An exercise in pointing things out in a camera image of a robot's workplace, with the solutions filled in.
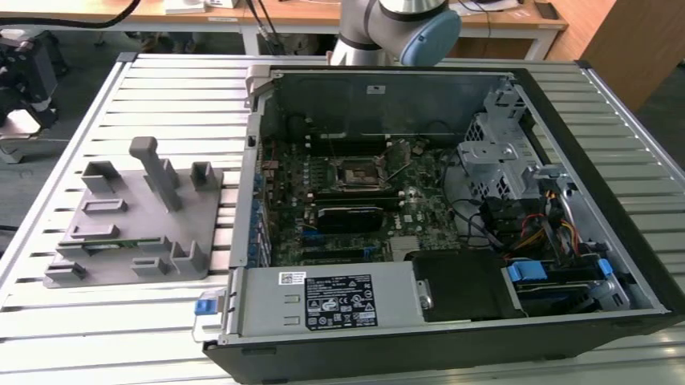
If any silver CPU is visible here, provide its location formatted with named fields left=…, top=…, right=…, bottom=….
left=3, top=108, right=44, bottom=136

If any metal socket cover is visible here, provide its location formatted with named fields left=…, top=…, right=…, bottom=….
left=383, top=137, right=414, bottom=184

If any CPU socket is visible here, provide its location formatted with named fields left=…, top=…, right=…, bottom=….
left=328, top=156, right=387, bottom=190

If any grey metal stand foot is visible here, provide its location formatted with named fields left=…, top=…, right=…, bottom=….
left=0, top=134, right=28, bottom=164

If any grey parts rack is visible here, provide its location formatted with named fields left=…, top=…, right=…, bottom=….
left=40, top=136, right=227, bottom=290

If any green RAM stick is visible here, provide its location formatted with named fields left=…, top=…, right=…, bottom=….
left=56, top=237, right=164, bottom=249

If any black graphics card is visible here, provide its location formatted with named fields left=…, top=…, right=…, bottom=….
left=314, top=205, right=386, bottom=236

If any black expansion slot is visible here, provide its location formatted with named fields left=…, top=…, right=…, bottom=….
left=302, top=247, right=367, bottom=261

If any grey power supply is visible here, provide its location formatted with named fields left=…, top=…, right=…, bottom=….
left=228, top=266, right=433, bottom=337

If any green motherboard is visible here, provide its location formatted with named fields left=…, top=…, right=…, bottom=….
left=255, top=134, right=462, bottom=269

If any silver chipset heatsink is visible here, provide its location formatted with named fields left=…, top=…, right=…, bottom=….
left=391, top=235, right=421, bottom=255

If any silver disk bay cage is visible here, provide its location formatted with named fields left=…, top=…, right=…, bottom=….
left=455, top=90, right=572, bottom=204

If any black PC case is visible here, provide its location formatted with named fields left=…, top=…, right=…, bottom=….
left=191, top=59, right=685, bottom=385

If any blue disk carrier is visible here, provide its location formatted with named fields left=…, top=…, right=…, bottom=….
left=505, top=258, right=614, bottom=318

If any wooden cabinet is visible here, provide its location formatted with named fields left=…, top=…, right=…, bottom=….
left=545, top=0, right=685, bottom=116

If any black cable hose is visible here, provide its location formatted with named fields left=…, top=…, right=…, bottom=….
left=0, top=0, right=144, bottom=30

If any wooden desk white frame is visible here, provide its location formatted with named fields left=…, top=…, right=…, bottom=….
left=0, top=0, right=246, bottom=35
left=238, top=0, right=569, bottom=61

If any black wire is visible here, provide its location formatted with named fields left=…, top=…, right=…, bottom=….
left=443, top=188, right=507, bottom=258

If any black plastic duct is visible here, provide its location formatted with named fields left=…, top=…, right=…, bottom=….
left=405, top=248, right=530, bottom=324

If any orange wire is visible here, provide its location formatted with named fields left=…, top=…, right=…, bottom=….
left=510, top=230, right=547, bottom=254

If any yellow wire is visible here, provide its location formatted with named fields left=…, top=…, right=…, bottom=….
left=553, top=221, right=584, bottom=253

